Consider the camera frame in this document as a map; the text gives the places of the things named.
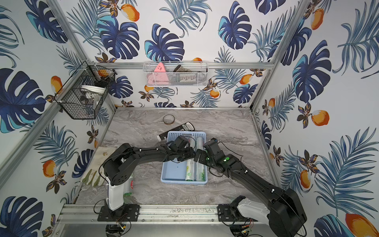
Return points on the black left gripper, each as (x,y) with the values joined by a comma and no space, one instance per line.
(187,152)

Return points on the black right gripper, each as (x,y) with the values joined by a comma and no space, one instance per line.
(203,154)

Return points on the plastic wrap roll green label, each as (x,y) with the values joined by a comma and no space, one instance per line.
(200,168)

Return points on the plastic wrap roll green print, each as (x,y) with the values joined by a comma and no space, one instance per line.
(190,162)

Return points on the plastic wrap roll red label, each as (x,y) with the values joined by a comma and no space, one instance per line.
(128,187)

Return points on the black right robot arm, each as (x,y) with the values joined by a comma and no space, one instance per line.
(286,214)

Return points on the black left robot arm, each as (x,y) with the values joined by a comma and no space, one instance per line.
(120,165)

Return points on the black plastic wrap dispenser box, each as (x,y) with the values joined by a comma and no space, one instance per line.
(183,127)

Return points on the light blue perforated plastic basket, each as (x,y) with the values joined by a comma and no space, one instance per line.
(175,172)

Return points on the dark brush in mesh basket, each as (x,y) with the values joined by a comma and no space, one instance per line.
(187,76)

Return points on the pink triangular item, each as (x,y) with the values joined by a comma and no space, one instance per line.
(158,77)

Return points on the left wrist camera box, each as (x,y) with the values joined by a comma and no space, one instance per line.
(179,143)

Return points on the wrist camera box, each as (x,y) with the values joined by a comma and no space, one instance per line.
(211,147)
(179,143)

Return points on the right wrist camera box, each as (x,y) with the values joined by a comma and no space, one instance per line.
(211,147)

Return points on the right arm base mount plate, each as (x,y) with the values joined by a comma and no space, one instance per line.
(230,212)

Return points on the white mesh wall basket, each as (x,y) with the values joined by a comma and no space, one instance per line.
(149,67)

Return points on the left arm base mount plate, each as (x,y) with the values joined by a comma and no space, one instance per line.
(128,212)

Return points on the black wire wall basket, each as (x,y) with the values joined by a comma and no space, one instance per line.
(84,94)

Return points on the aluminium front rail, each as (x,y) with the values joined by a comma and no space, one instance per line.
(200,214)

